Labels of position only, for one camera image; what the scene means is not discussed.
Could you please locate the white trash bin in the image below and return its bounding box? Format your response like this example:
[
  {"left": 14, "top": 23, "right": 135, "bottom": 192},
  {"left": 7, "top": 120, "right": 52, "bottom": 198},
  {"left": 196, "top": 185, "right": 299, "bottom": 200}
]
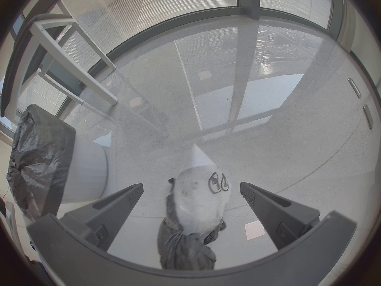
[{"left": 60, "top": 128, "right": 109, "bottom": 204}]

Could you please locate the black plastic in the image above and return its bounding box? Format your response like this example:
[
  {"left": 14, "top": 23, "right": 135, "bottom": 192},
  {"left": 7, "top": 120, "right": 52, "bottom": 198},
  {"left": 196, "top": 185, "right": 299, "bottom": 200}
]
[{"left": 157, "top": 178, "right": 227, "bottom": 271}]

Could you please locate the black plastic bag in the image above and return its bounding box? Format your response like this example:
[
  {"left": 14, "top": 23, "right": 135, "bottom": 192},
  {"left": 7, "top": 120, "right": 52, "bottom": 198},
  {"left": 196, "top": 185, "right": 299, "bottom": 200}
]
[{"left": 7, "top": 104, "right": 76, "bottom": 223}]

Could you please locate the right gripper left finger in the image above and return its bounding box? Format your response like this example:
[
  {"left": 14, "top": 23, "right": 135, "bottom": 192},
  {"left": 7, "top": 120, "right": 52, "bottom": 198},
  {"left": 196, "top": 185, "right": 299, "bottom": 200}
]
[{"left": 61, "top": 183, "right": 144, "bottom": 252}]

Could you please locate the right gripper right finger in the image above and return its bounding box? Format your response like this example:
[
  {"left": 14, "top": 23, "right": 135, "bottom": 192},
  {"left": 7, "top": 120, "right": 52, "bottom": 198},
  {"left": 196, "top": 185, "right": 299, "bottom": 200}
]
[{"left": 240, "top": 182, "right": 321, "bottom": 251}]

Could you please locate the grey chair with white legs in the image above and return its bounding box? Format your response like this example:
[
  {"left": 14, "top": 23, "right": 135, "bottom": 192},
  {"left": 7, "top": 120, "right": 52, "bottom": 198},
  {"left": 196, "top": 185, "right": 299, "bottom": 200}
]
[{"left": 0, "top": 0, "right": 118, "bottom": 118}]

